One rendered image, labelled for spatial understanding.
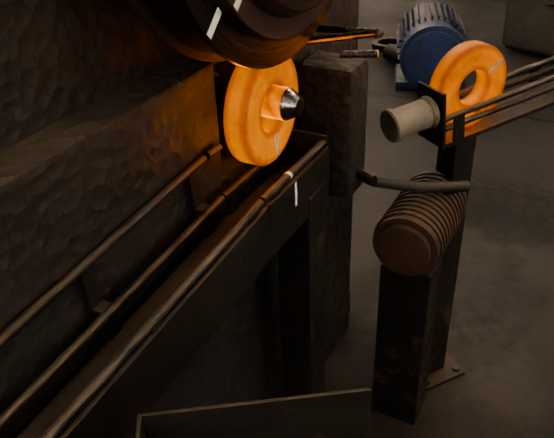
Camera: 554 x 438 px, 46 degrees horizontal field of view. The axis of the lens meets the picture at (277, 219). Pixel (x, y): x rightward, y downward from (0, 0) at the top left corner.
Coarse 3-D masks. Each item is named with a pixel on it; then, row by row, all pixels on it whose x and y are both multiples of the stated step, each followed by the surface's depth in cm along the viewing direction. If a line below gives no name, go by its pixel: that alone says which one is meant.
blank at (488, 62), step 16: (464, 48) 115; (480, 48) 115; (496, 48) 117; (448, 64) 115; (464, 64) 115; (480, 64) 117; (496, 64) 119; (432, 80) 117; (448, 80) 115; (480, 80) 122; (496, 80) 121; (448, 96) 117; (480, 96) 121; (448, 112) 119
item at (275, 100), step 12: (216, 84) 90; (216, 96) 90; (264, 96) 86; (276, 96) 86; (288, 96) 85; (300, 96) 86; (264, 108) 87; (276, 108) 86; (288, 108) 86; (300, 108) 87
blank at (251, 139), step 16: (288, 64) 90; (240, 80) 82; (256, 80) 83; (272, 80) 86; (288, 80) 91; (240, 96) 82; (256, 96) 84; (224, 112) 83; (240, 112) 82; (256, 112) 85; (224, 128) 84; (240, 128) 83; (256, 128) 86; (272, 128) 91; (288, 128) 94; (240, 144) 85; (256, 144) 87; (272, 144) 91; (240, 160) 89; (256, 160) 88; (272, 160) 92
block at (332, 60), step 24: (312, 72) 106; (336, 72) 104; (360, 72) 105; (312, 96) 108; (336, 96) 106; (360, 96) 108; (312, 120) 110; (336, 120) 108; (360, 120) 111; (336, 144) 110; (360, 144) 114; (336, 168) 113; (360, 168) 116; (336, 192) 115
